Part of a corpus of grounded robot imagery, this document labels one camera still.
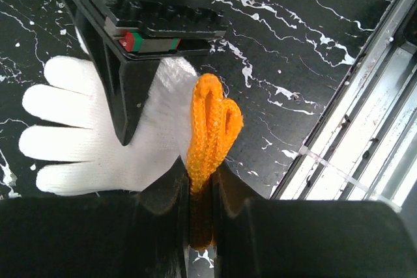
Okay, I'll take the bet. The aluminium front rail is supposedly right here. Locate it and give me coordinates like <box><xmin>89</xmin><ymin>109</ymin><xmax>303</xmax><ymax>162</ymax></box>
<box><xmin>268</xmin><ymin>0</ymin><xmax>417</xmax><ymax>207</ymax></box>

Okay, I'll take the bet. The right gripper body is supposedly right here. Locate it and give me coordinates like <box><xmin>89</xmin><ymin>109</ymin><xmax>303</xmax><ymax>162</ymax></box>
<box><xmin>62</xmin><ymin>0</ymin><xmax>227</xmax><ymax>145</ymax></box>

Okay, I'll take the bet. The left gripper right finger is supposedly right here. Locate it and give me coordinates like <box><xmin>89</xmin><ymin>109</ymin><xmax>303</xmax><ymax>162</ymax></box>
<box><xmin>212</xmin><ymin>165</ymin><xmax>416</xmax><ymax>277</ymax></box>

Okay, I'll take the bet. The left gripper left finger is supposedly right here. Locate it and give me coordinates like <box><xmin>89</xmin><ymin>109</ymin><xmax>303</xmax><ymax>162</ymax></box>
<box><xmin>1</xmin><ymin>161</ymin><xmax>188</xmax><ymax>277</ymax></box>

